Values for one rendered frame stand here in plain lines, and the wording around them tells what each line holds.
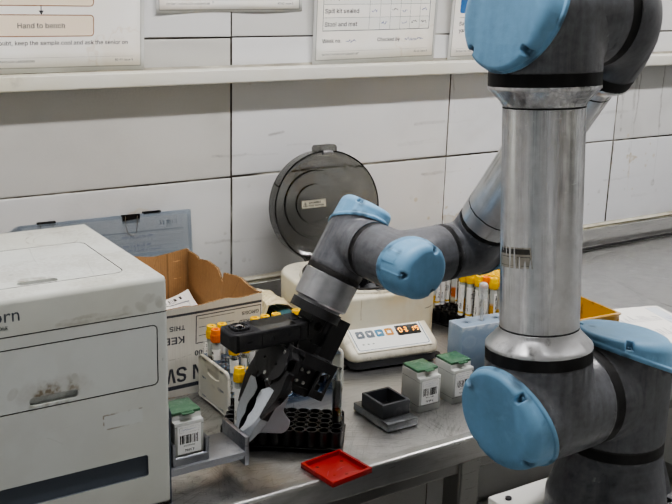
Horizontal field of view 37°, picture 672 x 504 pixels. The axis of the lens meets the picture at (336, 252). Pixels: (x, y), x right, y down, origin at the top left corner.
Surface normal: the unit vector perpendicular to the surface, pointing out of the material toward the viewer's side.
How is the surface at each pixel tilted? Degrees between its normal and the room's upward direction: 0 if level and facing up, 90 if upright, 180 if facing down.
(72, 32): 94
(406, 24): 94
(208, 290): 88
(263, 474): 0
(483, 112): 90
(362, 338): 25
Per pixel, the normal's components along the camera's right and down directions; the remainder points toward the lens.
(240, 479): 0.03, -0.96
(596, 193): 0.54, 0.25
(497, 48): -0.81, 0.01
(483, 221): -0.58, 0.41
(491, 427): -0.80, 0.26
